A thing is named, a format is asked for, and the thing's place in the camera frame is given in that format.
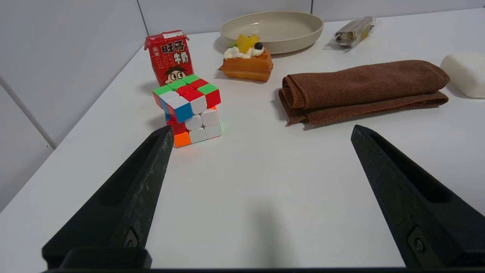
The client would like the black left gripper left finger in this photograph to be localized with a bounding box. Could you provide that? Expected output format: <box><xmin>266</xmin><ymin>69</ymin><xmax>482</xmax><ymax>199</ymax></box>
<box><xmin>42</xmin><ymin>126</ymin><xmax>174</xmax><ymax>269</ymax></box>

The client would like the beige round plate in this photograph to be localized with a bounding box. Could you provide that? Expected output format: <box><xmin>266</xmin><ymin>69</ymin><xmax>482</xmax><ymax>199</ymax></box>
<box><xmin>220</xmin><ymin>11</ymin><xmax>325</xmax><ymax>55</ymax></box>

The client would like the white rectangular soap block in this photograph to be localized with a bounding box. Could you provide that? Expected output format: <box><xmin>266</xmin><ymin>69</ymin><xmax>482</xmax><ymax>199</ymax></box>
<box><xmin>440</xmin><ymin>52</ymin><xmax>485</xmax><ymax>99</ymax></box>

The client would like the red milk carton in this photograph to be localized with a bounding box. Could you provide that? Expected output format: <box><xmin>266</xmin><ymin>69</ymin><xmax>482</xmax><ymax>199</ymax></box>
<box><xmin>144</xmin><ymin>30</ymin><xmax>194</xmax><ymax>87</ymax></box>

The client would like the wrapped snack bar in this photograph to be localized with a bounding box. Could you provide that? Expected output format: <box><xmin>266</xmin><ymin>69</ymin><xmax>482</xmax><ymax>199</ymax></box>
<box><xmin>330</xmin><ymin>16</ymin><xmax>379</xmax><ymax>49</ymax></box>

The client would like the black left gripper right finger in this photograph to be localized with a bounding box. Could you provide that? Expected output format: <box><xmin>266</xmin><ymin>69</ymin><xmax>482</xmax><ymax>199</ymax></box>
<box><xmin>351</xmin><ymin>125</ymin><xmax>485</xmax><ymax>268</ymax></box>

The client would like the brown towel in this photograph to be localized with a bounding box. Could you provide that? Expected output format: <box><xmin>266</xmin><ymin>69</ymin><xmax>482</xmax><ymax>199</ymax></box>
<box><xmin>278</xmin><ymin>60</ymin><xmax>451</xmax><ymax>127</ymax></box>

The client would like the colourful Rubik's cube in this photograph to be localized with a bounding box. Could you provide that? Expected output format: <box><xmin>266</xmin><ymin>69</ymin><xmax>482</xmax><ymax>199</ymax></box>
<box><xmin>153</xmin><ymin>74</ymin><xmax>222</xmax><ymax>148</ymax></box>

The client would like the toy waffle with fruit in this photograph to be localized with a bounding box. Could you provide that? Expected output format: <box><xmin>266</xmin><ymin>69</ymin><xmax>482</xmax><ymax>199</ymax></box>
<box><xmin>218</xmin><ymin>34</ymin><xmax>274</xmax><ymax>82</ymax></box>

